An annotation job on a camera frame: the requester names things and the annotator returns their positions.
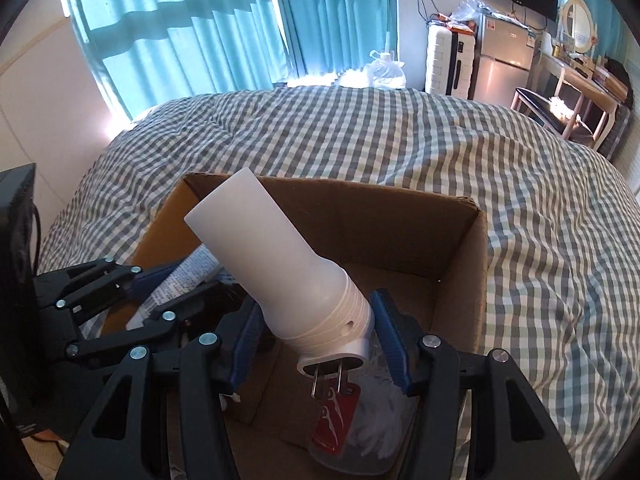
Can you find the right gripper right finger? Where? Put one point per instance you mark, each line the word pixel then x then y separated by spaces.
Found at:
pixel 512 435

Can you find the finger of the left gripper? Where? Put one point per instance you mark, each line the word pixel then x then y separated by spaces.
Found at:
pixel 162 328
pixel 98 282

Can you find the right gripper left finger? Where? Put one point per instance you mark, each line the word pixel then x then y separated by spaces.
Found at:
pixel 160 409

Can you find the small white tube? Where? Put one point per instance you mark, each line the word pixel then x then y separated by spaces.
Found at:
pixel 170 284

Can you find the white plug-in night light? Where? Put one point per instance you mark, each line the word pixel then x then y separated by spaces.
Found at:
pixel 307 301

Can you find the clear floss pick jar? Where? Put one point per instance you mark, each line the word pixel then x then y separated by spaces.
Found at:
pixel 361 432

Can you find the brown cardboard box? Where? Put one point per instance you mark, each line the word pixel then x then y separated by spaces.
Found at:
pixel 321 404

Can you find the checkered grey bed quilt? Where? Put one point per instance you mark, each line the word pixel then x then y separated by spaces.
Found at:
pixel 563 227

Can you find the large teal window curtain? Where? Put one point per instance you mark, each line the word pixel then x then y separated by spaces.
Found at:
pixel 143 53

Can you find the clear water jug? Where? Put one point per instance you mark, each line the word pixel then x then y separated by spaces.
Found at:
pixel 384 72

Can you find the middle teal curtain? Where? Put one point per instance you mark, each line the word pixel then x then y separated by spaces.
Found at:
pixel 331 36

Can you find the black cushioned stool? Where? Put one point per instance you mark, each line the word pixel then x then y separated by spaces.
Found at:
pixel 551 113

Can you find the white suitcase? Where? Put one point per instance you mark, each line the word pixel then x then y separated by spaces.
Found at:
pixel 449 59

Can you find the white dressing table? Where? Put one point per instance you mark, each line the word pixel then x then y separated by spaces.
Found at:
pixel 590 94

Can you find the silver mini fridge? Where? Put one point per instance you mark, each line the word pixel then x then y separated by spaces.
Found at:
pixel 504 54

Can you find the black bag on table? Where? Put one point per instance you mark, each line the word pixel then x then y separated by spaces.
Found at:
pixel 617 69

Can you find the right teal curtain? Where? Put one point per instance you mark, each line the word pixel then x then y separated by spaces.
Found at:
pixel 612 30

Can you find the white oval vanity mirror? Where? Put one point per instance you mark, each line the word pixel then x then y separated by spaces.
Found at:
pixel 577 23

